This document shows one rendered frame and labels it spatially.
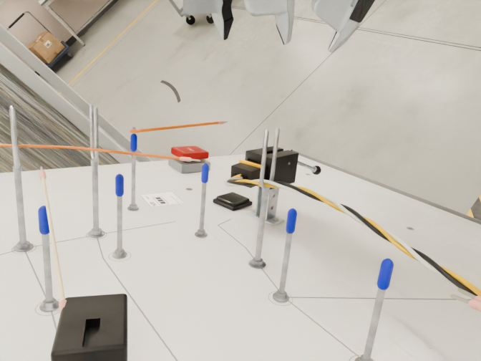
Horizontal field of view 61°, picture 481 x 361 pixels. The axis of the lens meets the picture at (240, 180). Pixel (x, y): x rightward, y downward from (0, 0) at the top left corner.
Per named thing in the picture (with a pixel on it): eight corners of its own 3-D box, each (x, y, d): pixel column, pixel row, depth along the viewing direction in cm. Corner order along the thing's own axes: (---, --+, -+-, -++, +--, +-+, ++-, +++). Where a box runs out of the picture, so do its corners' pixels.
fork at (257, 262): (256, 258, 43) (271, 125, 39) (270, 264, 42) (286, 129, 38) (244, 263, 42) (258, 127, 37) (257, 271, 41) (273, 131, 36)
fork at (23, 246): (12, 245, 41) (-1, 104, 37) (32, 242, 42) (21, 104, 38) (14, 253, 40) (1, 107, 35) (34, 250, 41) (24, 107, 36)
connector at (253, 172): (273, 178, 50) (274, 163, 50) (249, 188, 47) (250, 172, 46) (253, 172, 52) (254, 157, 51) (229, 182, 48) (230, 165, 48)
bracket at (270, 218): (284, 220, 53) (288, 185, 52) (273, 225, 52) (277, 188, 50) (258, 210, 56) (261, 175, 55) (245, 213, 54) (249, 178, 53)
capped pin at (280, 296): (269, 299, 36) (280, 208, 34) (276, 291, 38) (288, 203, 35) (285, 304, 36) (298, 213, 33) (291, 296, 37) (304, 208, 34)
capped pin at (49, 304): (55, 299, 34) (49, 200, 31) (63, 307, 33) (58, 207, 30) (36, 305, 32) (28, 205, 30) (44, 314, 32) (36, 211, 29)
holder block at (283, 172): (295, 182, 53) (299, 152, 52) (268, 190, 49) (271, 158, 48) (270, 174, 56) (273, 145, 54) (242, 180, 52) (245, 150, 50)
